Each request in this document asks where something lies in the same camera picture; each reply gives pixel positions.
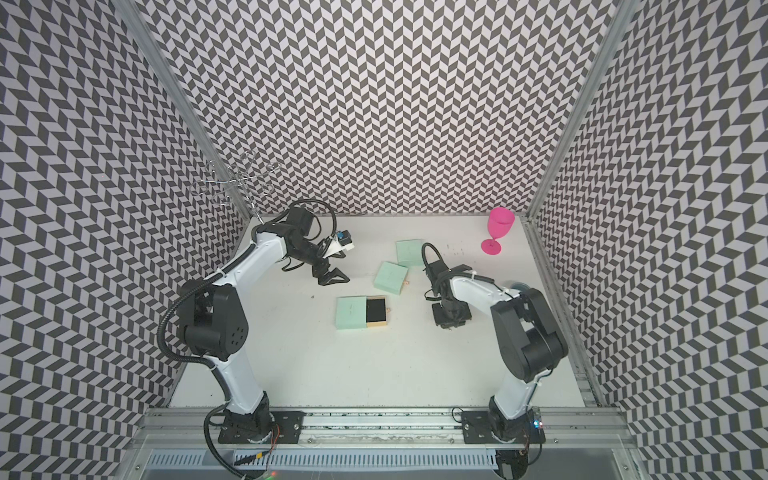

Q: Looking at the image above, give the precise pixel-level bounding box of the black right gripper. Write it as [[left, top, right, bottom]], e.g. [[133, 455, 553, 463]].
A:
[[432, 299, 473, 330]]

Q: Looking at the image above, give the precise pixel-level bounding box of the black corrugated right cable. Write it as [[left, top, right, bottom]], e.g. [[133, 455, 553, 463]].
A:
[[421, 241, 444, 274]]

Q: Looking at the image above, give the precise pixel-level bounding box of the silver metal jewelry stand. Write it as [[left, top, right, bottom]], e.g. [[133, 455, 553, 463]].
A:
[[191, 149, 285, 223]]

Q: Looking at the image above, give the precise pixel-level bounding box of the mint green drawer jewelry box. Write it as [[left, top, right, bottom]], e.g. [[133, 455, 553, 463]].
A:
[[395, 239, 424, 268]]

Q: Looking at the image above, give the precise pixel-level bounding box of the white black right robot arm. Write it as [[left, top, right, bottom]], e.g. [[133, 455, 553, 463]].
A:
[[425, 260, 568, 443]]

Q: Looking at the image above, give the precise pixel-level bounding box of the black corrugated left cable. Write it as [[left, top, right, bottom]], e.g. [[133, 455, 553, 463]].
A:
[[287, 198, 338, 238]]

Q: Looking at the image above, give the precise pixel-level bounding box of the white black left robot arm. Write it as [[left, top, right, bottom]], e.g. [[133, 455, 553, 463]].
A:
[[170, 199, 354, 443]]

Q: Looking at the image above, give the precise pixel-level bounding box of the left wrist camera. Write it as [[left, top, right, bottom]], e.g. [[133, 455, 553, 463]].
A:
[[324, 230, 354, 259]]

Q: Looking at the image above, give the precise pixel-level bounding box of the pink plastic goblet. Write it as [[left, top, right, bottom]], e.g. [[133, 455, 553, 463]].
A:
[[481, 207, 516, 255]]

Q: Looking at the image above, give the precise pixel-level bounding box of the teal round dish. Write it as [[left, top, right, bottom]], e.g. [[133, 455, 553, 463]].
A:
[[509, 282, 530, 295]]

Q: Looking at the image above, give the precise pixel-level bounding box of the black corrugated cable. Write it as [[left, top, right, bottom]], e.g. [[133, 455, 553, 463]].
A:
[[287, 198, 338, 238], [421, 241, 444, 274]]

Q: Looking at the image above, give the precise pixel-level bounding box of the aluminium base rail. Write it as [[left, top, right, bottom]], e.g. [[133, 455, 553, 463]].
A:
[[128, 406, 640, 452]]

